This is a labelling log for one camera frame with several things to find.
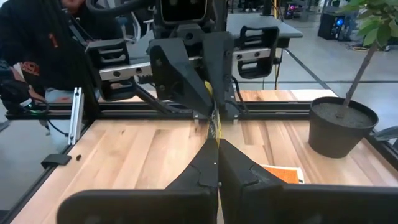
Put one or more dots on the dark desk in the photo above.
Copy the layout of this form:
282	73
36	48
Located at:
264	26

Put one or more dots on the person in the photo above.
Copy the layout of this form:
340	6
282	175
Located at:
31	37

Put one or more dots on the black computer tower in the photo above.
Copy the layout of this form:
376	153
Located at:
329	28

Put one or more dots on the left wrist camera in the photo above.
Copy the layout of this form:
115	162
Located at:
183	11

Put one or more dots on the black corner bracket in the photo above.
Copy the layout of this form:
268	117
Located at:
56	160

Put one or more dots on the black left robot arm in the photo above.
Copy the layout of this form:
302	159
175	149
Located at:
220	12

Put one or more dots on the orange tea packet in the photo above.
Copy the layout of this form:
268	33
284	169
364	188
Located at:
283	174

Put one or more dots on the silver aluminium post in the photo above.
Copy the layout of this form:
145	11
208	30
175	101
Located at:
76	118

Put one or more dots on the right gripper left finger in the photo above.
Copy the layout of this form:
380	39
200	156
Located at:
140	208

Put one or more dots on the black plant pot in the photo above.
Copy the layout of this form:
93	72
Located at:
339	137

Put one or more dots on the green leafy plant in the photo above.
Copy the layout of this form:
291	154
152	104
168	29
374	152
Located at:
381	29

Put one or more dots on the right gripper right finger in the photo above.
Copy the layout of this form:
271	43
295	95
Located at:
295	205

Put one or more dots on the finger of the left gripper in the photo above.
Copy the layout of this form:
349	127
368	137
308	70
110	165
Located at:
220	62
174	71

